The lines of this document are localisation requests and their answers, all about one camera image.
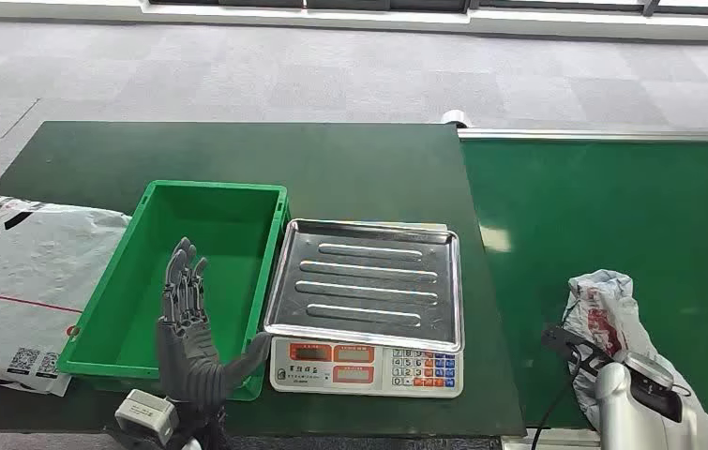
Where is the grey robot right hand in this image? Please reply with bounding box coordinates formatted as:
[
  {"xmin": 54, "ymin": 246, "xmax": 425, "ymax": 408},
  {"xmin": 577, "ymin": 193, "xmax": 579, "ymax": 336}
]
[{"xmin": 615, "ymin": 351, "xmax": 685, "ymax": 425}]

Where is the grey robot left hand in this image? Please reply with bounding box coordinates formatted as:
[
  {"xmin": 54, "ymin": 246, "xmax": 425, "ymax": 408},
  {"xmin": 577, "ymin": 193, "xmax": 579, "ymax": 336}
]
[{"xmin": 154, "ymin": 236, "xmax": 275, "ymax": 416}]

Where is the white red-print package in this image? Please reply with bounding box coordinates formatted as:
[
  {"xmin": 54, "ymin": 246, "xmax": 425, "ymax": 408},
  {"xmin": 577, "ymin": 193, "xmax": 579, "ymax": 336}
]
[{"xmin": 561, "ymin": 268, "xmax": 708, "ymax": 450}]

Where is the green conveyor belt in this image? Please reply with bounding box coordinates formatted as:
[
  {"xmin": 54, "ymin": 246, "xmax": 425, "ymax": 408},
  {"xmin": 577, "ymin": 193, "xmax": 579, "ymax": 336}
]
[{"xmin": 459, "ymin": 137, "xmax": 708, "ymax": 431}]

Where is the green plastic crate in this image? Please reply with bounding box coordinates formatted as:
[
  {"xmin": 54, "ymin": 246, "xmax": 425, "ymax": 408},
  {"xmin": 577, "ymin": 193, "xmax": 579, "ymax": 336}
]
[{"xmin": 56, "ymin": 180, "xmax": 291, "ymax": 402}]

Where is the large white courier bag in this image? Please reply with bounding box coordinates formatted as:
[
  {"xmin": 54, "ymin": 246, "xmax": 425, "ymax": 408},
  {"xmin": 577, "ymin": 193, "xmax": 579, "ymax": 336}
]
[{"xmin": 0, "ymin": 195, "xmax": 133, "ymax": 398}]

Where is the white electronic scale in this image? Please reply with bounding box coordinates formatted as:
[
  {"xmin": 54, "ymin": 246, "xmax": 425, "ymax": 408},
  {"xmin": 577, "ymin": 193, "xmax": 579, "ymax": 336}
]
[{"xmin": 269, "ymin": 335, "xmax": 465, "ymax": 399}]

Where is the white window sill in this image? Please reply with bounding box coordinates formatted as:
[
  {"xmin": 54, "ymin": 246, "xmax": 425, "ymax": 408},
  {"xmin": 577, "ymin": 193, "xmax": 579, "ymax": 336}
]
[{"xmin": 0, "ymin": 0, "xmax": 708, "ymax": 43}]

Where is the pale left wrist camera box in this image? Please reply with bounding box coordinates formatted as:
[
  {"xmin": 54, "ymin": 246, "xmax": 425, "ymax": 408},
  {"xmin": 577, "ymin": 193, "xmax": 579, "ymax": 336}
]
[{"xmin": 113, "ymin": 389, "xmax": 179, "ymax": 447}]

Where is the black cable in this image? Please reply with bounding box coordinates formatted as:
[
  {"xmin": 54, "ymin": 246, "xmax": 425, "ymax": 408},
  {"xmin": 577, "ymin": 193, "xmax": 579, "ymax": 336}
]
[{"xmin": 528, "ymin": 356, "xmax": 583, "ymax": 450}]

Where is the black wrist bracket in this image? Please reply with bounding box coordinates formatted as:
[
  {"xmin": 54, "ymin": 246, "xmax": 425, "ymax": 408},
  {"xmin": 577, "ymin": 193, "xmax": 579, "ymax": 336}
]
[{"xmin": 541, "ymin": 324, "xmax": 614, "ymax": 377}]

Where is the silver conveyor frame rail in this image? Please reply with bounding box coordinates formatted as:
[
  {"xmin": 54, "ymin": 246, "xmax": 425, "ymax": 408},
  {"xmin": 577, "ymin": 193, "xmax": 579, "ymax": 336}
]
[{"xmin": 458, "ymin": 127, "xmax": 708, "ymax": 143}]

